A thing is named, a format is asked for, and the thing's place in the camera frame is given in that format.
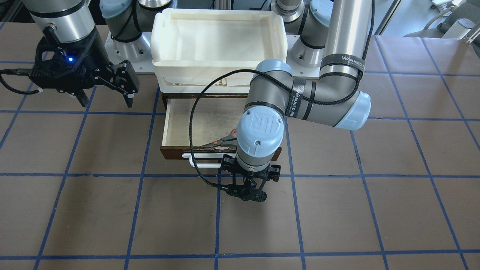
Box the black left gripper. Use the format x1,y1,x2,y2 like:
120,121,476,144
220,154,281,202

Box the grey orange handled scissors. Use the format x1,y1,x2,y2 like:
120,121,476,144
199,129,238,150

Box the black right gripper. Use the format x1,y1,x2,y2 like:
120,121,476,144
29,30,140,108

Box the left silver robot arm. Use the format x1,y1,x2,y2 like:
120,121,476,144
220,0,374,202

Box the white plastic tray box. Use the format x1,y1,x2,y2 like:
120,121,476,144
150,9,288,94

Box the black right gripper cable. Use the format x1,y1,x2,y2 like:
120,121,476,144
0,69,42,95

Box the wooden drawer with white handle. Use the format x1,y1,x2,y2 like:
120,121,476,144
160,97,282,168

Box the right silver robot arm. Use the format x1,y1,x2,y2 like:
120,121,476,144
24,0,178,107

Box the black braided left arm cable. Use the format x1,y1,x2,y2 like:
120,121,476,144
189,0,375,190

